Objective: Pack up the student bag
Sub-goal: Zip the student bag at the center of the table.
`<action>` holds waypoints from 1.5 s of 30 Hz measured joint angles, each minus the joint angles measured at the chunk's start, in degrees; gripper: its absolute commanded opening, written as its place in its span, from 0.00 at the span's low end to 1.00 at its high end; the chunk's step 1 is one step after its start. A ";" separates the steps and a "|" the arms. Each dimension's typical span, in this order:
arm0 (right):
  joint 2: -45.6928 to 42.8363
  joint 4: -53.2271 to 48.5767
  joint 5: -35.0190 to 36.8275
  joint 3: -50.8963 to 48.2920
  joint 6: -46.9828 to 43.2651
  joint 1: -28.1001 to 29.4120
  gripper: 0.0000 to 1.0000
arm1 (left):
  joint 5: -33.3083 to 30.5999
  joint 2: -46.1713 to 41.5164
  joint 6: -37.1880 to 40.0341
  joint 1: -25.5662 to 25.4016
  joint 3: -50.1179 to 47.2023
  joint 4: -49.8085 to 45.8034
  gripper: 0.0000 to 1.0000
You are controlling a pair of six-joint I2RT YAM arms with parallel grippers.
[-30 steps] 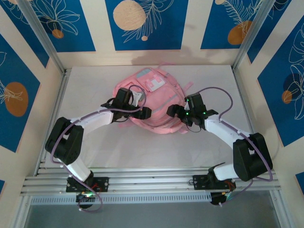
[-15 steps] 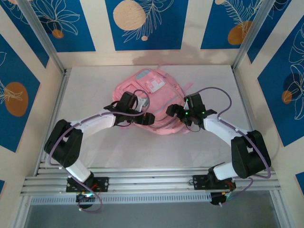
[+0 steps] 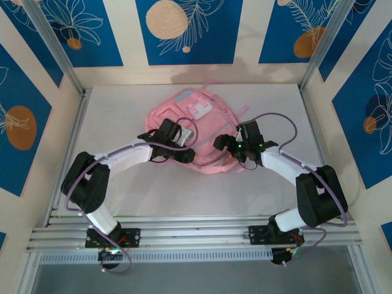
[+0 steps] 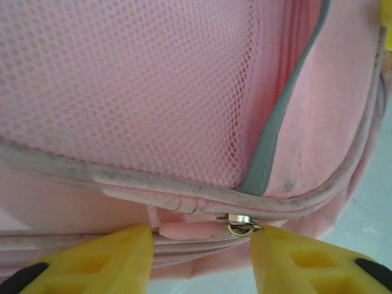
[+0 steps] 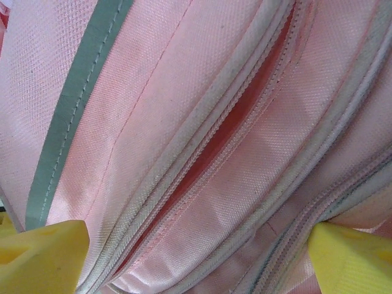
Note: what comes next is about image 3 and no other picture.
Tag pink student backpack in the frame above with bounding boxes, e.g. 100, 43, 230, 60
145, 79, 249, 176

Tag black controller board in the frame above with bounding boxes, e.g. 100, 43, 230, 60
271, 246, 303, 266
97, 247, 125, 262

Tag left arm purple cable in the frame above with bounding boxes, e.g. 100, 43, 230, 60
64, 117, 202, 275

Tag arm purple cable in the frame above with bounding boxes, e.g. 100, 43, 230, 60
251, 112, 349, 264
64, 117, 202, 275

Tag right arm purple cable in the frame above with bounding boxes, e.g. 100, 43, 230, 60
251, 112, 349, 264

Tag aluminium frame side rail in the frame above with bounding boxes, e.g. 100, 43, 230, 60
42, 88, 92, 227
299, 87, 349, 220

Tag aluminium frame cross rails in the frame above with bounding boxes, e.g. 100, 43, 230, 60
26, 216, 364, 254

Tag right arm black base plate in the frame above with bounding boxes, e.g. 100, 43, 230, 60
249, 225, 304, 246

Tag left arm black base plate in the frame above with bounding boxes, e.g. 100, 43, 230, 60
85, 227, 141, 249

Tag grey slotted cable duct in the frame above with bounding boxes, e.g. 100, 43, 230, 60
38, 247, 274, 266

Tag aluminium frame corner post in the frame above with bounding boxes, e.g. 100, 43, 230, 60
23, 0, 86, 96
299, 0, 353, 92

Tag aluminium frame leg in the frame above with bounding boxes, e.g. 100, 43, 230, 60
347, 244, 379, 294
13, 251, 42, 294

